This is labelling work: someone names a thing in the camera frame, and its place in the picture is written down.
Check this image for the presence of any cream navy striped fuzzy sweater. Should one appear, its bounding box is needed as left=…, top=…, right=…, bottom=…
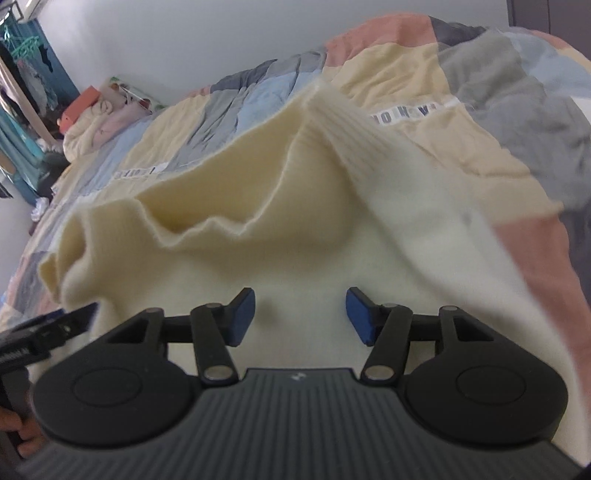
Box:
left=39, top=83, right=590, bottom=462

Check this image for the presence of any clothes rack with hanging garments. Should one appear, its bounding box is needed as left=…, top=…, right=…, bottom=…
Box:
left=1, top=1, right=79, bottom=204

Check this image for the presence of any pile of folded clothes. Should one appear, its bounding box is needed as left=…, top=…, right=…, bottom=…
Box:
left=58, top=77, right=165, bottom=164

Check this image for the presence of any person's left hand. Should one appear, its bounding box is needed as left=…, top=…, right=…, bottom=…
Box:
left=0, top=408, right=47, bottom=459

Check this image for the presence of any pastel patchwork quilt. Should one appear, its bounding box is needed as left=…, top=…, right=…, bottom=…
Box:
left=1, top=14, right=590, bottom=336

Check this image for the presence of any dark grey wardrobe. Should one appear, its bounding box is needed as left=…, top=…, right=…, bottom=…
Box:
left=507, top=0, right=590, bottom=38

